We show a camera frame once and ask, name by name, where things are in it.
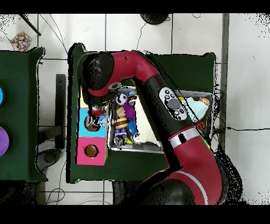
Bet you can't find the clear blue packet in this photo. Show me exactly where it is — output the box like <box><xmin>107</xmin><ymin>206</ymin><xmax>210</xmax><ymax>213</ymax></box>
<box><xmin>95</xmin><ymin>114</ymin><xmax>112</xmax><ymax>129</ymax></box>

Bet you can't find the shallow clear mesh bin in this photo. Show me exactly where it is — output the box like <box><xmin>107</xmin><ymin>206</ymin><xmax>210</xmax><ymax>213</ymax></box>
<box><xmin>108</xmin><ymin>86</ymin><xmax>214</xmax><ymax>155</ymax></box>

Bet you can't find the wooden box with three holes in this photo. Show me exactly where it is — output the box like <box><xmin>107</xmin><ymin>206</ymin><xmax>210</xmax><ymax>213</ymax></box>
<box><xmin>75</xmin><ymin>79</ymin><xmax>112</xmax><ymax>165</ymax></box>

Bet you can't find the brown wooden yo-yo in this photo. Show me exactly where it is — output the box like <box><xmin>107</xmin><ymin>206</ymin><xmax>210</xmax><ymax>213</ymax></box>
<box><xmin>113</xmin><ymin>117</ymin><xmax>129</xmax><ymax>129</ymax></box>

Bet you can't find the small soccer ball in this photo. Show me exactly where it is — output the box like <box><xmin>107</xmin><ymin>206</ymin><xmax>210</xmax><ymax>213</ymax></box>
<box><xmin>115</xmin><ymin>92</ymin><xmax>128</xmax><ymax>106</ymax></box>

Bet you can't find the purple spiky ball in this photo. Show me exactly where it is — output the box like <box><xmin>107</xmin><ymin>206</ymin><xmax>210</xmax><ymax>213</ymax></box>
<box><xmin>122</xmin><ymin>102</ymin><xmax>136</xmax><ymax>120</ymax></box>

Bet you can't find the black white striped toy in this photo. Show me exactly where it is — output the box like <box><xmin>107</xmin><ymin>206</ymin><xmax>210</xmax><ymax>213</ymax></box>
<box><xmin>113</xmin><ymin>135</ymin><xmax>127</xmax><ymax>148</ymax></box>

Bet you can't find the black upright panel stand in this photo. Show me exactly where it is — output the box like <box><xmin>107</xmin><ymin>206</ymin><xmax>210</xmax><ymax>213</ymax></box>
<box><xmin>36</xmin><ymin>73</ymin><xmax>68</xmax><ymax>172</ymax></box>

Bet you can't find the blue spiky ball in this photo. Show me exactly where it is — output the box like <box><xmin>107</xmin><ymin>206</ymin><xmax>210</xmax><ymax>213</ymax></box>
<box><xmin>128</xmin><ymin>119</ymin><xmax>139</xmax><ymax>135</ymax></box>

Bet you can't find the dark green side table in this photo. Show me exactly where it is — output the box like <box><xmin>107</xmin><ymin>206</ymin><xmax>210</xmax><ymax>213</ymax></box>
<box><xmin>0</xmin><ymin>47</ymin><xmax>46</xmax><ymax>182</ymax></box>

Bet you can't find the dark green table cloth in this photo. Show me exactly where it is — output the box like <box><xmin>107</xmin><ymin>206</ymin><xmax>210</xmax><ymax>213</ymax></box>
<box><xmin>67</xmin><ymin>42</ymin><xmax>217</xmax><ymax>189</ymax></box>

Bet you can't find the purple round disc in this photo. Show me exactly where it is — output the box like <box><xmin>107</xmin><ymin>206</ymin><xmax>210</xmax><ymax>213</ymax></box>
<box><xmin>0</xmin><ymin>126</ymin><xmax>10</xmax><ymax>157</ymax></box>

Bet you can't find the mint green waffle cloth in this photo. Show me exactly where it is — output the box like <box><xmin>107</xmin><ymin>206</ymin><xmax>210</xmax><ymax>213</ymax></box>
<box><xmin>185</xmin><ymin>97</ymin><xmax>209</xmax><ymax>123</ymax></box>

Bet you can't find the multicoloured speckled toy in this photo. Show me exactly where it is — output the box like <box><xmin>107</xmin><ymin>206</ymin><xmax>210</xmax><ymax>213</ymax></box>
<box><xmin>9</xmin><ymin>31</ymin><xmax>32</xmax><ymax>51</ymax></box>

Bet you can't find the black round floor base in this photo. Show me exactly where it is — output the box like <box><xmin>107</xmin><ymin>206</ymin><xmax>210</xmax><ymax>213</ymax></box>
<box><xmin>140</xmin><ymin>13</ymin><xmax>170</xmax><ymax>25</ymax></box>

